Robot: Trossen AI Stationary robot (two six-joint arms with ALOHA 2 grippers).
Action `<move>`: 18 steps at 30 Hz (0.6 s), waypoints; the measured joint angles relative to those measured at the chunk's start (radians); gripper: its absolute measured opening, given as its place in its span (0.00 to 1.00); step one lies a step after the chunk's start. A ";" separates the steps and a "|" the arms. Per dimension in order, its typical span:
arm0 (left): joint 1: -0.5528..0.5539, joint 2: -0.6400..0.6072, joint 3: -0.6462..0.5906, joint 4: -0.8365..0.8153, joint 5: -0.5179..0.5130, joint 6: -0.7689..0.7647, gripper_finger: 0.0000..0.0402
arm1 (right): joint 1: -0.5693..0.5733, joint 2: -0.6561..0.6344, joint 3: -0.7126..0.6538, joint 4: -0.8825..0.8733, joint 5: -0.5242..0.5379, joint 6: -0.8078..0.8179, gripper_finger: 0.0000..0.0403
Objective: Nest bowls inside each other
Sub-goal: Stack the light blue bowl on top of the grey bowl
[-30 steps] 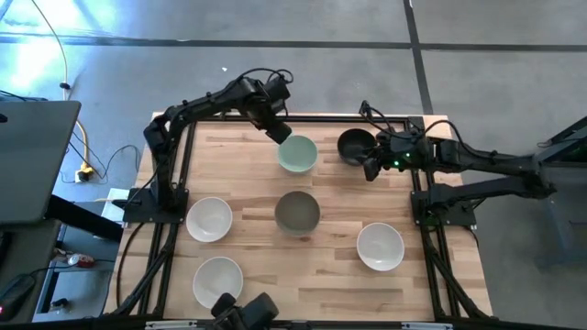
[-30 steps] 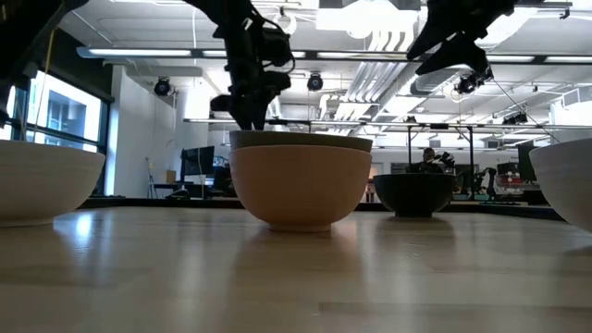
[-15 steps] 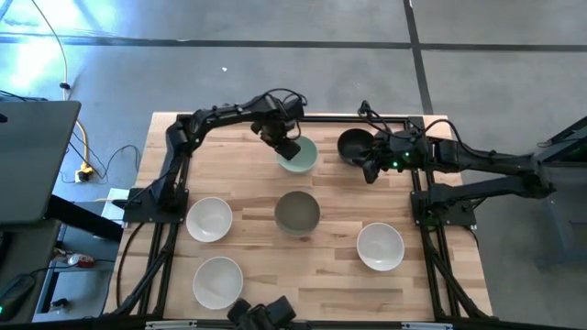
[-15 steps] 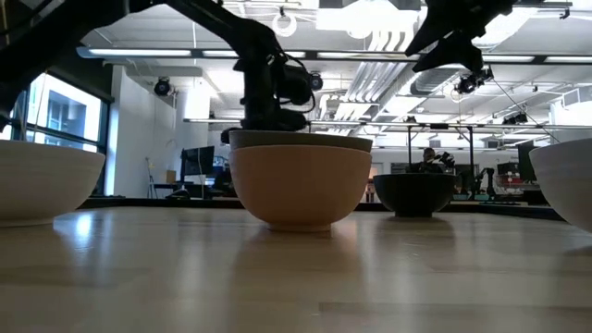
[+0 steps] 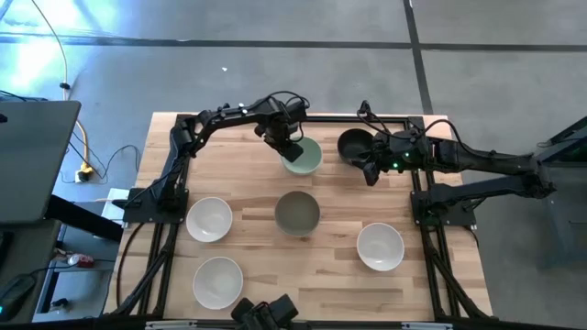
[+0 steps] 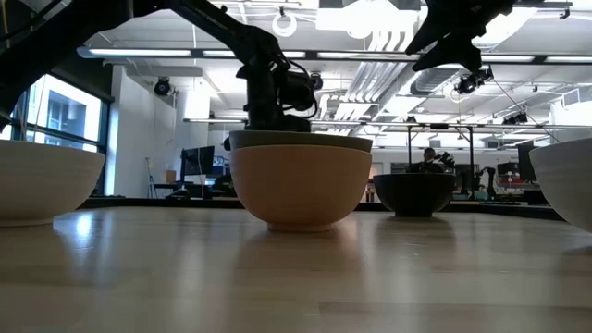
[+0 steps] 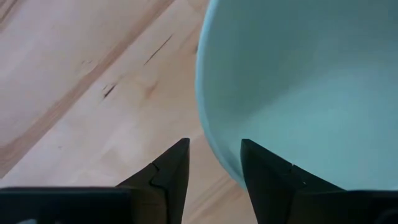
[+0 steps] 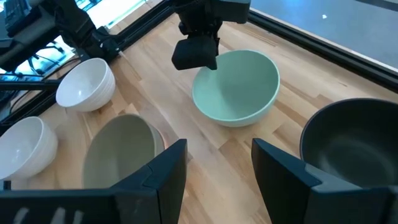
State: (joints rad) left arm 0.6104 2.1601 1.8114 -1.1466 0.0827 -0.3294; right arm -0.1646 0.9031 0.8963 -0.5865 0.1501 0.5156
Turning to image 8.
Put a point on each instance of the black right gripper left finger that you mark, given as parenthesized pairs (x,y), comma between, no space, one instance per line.
(140,202)

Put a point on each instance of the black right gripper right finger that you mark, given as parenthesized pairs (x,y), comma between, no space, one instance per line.
(295,199)

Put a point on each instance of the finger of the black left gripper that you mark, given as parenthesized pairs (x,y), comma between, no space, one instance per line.
(194,53)

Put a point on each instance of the mint green bowl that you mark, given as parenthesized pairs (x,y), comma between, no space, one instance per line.
(236,90)

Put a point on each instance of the olive grey bowl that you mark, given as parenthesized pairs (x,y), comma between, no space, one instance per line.
(119,149)

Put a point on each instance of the black bowl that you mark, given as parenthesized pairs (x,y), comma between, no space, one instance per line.
(354,143)

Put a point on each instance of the white ribbed bowl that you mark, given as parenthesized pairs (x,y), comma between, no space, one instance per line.
(84,85)
(25,146)

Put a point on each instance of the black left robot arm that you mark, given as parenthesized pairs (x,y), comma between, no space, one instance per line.
(79,28)

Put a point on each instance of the black keyboard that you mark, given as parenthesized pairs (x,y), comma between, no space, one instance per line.
(17,14)

